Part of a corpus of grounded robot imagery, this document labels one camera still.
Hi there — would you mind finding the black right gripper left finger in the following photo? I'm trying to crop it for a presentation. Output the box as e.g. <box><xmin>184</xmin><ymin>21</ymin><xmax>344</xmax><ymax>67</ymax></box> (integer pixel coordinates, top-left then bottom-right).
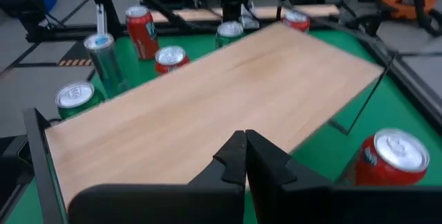
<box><xmin>67</xmin><ymin>129</ymin><xmax>248</xmax><ymax>224</ymax></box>

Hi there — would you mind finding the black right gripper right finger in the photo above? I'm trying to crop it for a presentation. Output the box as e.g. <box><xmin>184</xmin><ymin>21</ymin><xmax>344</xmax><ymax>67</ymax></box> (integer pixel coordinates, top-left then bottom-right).
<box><xmin>244</xmin><ymin>129</ymin><xmax>442</xmax><ymax>224</ymax></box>

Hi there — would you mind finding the red Fanta soda can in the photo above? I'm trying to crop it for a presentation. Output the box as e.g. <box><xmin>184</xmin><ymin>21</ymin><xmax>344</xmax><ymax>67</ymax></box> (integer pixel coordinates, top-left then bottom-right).
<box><xmin>154</xmin><ymin>45</ymin><xmax>191</xmax><ymax>76</ymax></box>
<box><xmin>355</xmin><ymin>128</ymin><xmax>431</xmax><ymax>187</ymax></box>
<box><xmin>124</xmin><ymin>5</ymin><xmax>160</xmax><ymax>61</ymax></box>
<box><xmin>282</xmin><ymin>10</ymin><xmax>311</xmax><ymax>33</ymax></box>

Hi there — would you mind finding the green Sprite soda can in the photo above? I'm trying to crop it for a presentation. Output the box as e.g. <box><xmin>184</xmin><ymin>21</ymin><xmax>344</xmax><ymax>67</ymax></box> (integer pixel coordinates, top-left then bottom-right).
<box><xmin>215</xmin><ymin>21</ymin><xmax>245</xmax><ymax>49</ymax></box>
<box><xmin>55</xmin><ymin>80</ymin><xmax>106</xmax><ymax>120</ymax></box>

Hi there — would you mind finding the wooden board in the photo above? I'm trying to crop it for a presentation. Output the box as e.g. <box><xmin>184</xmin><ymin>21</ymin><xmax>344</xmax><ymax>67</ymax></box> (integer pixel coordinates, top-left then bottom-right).
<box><xmin>22</xmin><ymin>21</ymin><xmax>398</xmax><ymax>224</ymax></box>

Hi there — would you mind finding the slim green can blue tab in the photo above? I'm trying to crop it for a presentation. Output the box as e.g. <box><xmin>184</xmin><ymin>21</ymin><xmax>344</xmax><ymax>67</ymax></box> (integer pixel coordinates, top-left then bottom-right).
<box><xmin>83</xmin><ymin>32</ymin><xmax>131</xmax><ymax>99</ymax></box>

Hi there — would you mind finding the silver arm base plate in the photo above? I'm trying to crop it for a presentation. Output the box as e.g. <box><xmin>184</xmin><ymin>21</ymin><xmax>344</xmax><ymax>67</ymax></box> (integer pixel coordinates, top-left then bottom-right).
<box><xmin>240</xmin><ymin>4</ymin><xmax>260</xmax><ymax>30</ymax></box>

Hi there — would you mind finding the silver angle bracket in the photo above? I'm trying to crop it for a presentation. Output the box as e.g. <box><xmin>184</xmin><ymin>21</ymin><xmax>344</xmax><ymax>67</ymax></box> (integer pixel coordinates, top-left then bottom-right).
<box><xmin>95</xmin><ymin>3</ymin><xmax>107</xmax><ymax>35</ymax></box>

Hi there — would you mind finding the black vacuum hose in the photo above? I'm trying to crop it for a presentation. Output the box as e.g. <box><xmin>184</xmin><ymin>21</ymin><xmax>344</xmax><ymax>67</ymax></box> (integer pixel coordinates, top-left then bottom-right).
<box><xmin>412</xmin><ymin>0</ymin><xmax>442</xmax><ymax>37</ymax></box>

